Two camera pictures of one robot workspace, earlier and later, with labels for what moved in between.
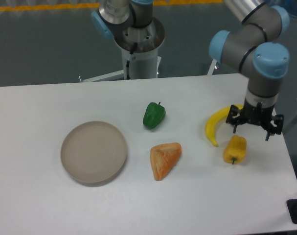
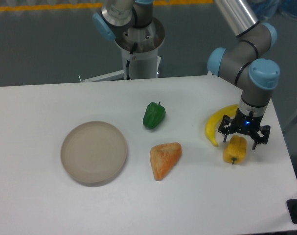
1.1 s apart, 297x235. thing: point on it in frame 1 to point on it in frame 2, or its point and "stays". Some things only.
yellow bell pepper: x=235 y=149 stays
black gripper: x=260 y=116 to x=245 y=123
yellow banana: x=211 y=122 stays
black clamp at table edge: x=296 y=208 stays
